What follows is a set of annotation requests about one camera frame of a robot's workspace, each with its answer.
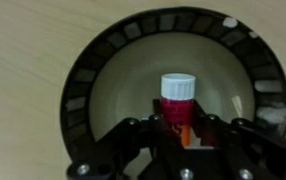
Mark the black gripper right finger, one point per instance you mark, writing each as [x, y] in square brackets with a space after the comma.
[256, 150]

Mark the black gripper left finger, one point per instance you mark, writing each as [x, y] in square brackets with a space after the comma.
[116, 146]

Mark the glue stick with white cap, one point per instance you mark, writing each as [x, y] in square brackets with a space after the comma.
[178, 100]

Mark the bowl with black patterned rim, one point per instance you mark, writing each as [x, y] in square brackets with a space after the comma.
[133, 66]

